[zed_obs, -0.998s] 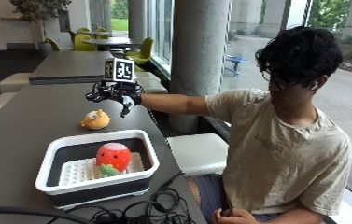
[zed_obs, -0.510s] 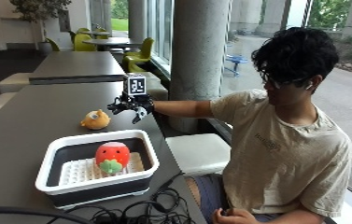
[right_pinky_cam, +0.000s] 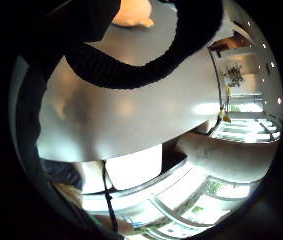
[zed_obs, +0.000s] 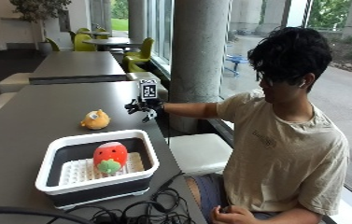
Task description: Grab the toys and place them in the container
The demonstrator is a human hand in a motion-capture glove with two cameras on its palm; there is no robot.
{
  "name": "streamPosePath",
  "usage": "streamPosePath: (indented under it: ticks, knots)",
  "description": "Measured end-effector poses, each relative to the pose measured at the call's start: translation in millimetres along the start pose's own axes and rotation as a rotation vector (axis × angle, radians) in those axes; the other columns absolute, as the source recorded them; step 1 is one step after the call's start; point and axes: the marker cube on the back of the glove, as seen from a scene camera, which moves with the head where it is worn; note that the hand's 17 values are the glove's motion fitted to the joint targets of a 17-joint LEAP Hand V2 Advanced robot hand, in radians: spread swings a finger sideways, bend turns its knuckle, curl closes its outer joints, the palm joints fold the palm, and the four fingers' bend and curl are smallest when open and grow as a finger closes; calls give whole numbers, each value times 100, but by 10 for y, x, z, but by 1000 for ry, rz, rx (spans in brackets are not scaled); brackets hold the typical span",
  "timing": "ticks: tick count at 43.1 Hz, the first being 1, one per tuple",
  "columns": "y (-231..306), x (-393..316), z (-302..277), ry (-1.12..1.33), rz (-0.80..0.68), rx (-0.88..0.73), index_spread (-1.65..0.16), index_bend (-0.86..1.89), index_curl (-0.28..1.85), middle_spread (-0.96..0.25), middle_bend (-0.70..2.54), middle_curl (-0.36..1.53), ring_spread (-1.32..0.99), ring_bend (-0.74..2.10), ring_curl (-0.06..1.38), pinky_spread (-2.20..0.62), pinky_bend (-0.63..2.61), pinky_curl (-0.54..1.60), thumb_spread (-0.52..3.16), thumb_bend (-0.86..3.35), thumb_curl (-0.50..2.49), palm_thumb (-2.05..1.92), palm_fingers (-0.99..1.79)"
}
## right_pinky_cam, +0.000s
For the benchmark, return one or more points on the peach soft toy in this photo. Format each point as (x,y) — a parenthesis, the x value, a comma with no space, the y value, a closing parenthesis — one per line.
(132,13)

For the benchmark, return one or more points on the hanging plant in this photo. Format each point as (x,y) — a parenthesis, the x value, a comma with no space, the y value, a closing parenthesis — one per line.
(234,75)

